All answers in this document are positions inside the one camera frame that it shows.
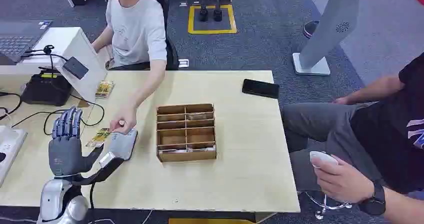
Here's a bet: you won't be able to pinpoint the person's hand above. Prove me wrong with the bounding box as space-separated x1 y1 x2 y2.
109 104 138 135

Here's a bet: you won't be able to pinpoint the white desk stand box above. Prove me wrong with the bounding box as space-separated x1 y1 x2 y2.
19 26 109 103

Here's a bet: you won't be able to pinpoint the black robot legs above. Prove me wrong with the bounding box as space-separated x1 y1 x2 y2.
194 0 224 22

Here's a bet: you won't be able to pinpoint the black wristwatch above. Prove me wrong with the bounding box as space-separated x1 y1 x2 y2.
358 179 387 217

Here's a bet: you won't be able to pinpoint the person in black shirt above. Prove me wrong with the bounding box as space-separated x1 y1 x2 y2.
280 51 424 224

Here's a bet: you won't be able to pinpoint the card in box slot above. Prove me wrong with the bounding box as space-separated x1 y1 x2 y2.
186 112 215 121

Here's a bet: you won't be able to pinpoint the black office chair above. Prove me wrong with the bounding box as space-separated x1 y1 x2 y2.
141 0 180 71

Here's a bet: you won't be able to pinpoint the black smartphone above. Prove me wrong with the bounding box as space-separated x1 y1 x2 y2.
241 78 280 100

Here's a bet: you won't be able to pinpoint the white power strip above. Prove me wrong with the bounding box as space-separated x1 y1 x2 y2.
0 125 28 188

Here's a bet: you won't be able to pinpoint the black desktop device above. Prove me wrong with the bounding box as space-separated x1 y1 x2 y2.
20 70 73 107

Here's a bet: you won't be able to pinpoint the row of cards in box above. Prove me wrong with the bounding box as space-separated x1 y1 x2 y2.
158 145 217 154

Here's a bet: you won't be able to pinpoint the grey laptop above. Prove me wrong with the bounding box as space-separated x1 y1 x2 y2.
0 19 54 63

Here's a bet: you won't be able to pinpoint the round black floor base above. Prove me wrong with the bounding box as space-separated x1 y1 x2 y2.
302 19 321 39

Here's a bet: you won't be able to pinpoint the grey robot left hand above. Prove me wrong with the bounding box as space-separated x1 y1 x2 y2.
48 106 105 179

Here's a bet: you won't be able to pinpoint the person in white shirt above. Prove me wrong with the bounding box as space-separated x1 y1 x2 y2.
91 0 168 135

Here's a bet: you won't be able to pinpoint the black power adapter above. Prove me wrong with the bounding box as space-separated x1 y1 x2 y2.
61 56 90 81

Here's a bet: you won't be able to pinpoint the chrome chair base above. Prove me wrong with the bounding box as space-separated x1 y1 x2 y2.
304 191 353 221

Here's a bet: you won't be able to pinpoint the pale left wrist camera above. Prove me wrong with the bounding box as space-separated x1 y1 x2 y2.
98 152 117 169

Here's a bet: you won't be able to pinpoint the white floor pillar stand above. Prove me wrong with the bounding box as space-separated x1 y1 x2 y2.
292 0 362 76

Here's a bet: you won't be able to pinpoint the wooden divided card box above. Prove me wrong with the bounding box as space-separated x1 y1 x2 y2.
155 103 218 163

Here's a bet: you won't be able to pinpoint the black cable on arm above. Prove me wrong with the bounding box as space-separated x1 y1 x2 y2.
88 182 97 221

